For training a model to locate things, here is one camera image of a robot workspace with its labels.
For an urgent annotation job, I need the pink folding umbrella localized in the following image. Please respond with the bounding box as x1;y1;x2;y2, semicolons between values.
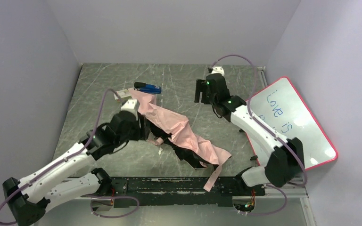
128;89;231;192

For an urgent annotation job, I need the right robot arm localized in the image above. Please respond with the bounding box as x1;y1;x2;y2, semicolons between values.
194;73;305;187

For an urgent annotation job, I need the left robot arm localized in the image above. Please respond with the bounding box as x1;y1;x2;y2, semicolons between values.
2;110;150;226

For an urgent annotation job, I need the blue black stapler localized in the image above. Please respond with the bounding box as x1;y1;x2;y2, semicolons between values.
134;82;162;94

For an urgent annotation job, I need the small white box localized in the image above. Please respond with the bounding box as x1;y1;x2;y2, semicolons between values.
114;88;133;103

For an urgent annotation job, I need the red framed whiteboard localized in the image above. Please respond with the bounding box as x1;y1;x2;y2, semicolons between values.
250;77;338;170

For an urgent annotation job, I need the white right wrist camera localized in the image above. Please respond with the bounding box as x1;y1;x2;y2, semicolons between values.
211;65;225;76

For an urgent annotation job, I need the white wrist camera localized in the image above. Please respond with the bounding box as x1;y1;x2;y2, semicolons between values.
211;65;225;76
120;98;140;120

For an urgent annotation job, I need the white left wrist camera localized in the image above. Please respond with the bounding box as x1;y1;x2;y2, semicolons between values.
120;98;140;120

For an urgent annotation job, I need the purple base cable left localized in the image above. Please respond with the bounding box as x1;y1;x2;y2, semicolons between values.
90;195;140;218

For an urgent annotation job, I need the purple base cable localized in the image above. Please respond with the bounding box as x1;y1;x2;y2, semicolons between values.
237;184;288;217
90;195;140;218

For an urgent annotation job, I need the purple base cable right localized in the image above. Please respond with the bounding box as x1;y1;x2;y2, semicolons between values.
237;184;288;217

